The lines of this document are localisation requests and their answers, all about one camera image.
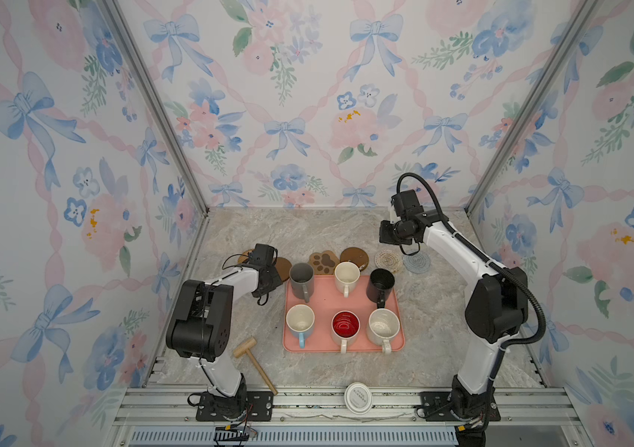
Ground woven rattan coaster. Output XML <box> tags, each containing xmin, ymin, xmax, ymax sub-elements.
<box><xmin>238</xmin><ymin>250</ymin><xmax>253</xmax><ymax>264</ymax></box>

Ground white round lid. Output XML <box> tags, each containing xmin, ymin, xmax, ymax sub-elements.
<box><xmin>344</xmin><ymin>382</ymin><xmax>373</xmax><ymax>415</ymax></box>

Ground pink silicone tray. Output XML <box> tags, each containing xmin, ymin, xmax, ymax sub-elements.
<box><xmin>283</xmin><ymin>275</ymin><xmax>406</xmax><ymax>354</ymax></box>

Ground wooden mallet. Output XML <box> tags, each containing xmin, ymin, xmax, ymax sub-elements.
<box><xmin>233</xmin><ymin>337</ymin><xmax>279</xmax><ymax>396</ymax></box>

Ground red interior mug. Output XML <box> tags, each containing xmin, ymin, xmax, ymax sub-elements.
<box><xmin>331</xmin><ymin>310</ymin><xmax>361</xmax><ymax>354</ymax></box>

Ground grey mug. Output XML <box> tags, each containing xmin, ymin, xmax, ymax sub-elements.
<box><xmin>289</xmin><ymin>263</ymin><xmax>315</xmax><ymax>303</ymax></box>

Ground dark brown round coaster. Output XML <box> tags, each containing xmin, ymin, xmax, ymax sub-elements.
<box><xmin>339</xmin><ymin>247</ymin><xmax>370</xmax><ymax>271</ymax></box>

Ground light blue woven coaster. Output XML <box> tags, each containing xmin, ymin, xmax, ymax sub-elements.
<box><xmin>403</xmin><ymin>251</ymin><xmax>432</xmax><ymax>274</ymax></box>

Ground cream mug blue handle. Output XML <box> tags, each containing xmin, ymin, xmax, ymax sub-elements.
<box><xmin>285</xmin><ymin>305</ymin><xmax>316</xmax><ymax>349</ymax></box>

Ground white mug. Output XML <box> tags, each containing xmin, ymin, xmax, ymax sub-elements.
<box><xmin>367</xmin><ymin>308</ymin><xmax>401</xmax><ymax>354</ymax></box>

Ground cream mug back row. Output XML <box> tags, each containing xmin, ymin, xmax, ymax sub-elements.
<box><xmin>334</xmin><ymin>262</ymin><xmax>361</xmax><ymax>298</ymax></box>

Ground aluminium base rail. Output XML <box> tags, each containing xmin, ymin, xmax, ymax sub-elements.
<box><xmin>104</xmin><ymin>386</ymin><xmax>593</xmax><ymax>446</ymax></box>

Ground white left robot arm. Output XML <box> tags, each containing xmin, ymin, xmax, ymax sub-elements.
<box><xmin>166</xmin><ymin>244</ymin><xmax>283</xmax><ymax>421</ymax></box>

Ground brown paw print coaster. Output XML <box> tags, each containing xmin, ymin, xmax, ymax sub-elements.
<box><xmin>309</xmin><ymin>251</ymin><xmax>340</xmax><ymax>275</ymax></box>

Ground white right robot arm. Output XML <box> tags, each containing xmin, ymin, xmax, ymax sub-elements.
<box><xmin>379</xmin><ymin>190</ymin><xmax>547</xmax><ymax>432</ymax></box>

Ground round cork wood coaster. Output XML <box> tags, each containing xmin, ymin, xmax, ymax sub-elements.
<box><xmin>275</xmin><ymin>257</ymin><xmax>293</xmax><ymax>282</ymax></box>

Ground black mug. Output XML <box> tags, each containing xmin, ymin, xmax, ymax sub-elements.
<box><xmin>366</xmin><ymin>268</ymin><xmax>395</xmax><ymax>308</ymax></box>

